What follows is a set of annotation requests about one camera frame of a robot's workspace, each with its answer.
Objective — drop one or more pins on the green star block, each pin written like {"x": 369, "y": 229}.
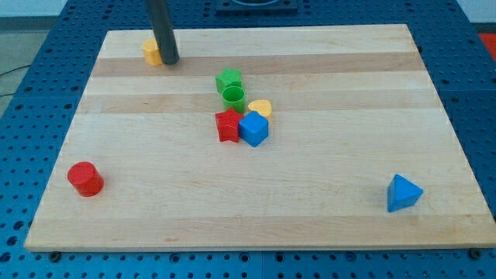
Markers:
{"x": 228, "y": 77}

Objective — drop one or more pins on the red star block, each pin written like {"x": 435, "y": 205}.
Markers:
{"x": 227, "y": 124}

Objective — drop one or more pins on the blue cube block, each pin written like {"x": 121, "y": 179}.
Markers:
{"x": 253, "y": 128}

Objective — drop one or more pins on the yellow heart block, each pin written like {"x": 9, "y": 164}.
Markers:
{"x": 261, "y": 106}

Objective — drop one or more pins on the green hollow cylinder block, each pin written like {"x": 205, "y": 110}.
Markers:
{"x": 233, "y": 97}

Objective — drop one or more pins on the light wooden board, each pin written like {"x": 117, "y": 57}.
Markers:
{"x": 352, "y": 106}

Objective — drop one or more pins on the yellow hexagon block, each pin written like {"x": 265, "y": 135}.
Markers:
{"x": 151, "y": 52}

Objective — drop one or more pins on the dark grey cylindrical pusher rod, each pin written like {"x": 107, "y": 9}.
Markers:
{"x": 161, "y": 23}

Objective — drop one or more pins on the blue triangular prism block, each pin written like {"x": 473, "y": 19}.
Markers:
{"x": 401, "y": 193}

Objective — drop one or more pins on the red cylinder block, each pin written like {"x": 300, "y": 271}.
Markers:
{"x": 85, "y": 179}

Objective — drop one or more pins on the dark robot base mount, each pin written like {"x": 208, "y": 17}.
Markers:
{"x": 225, "y": 7}

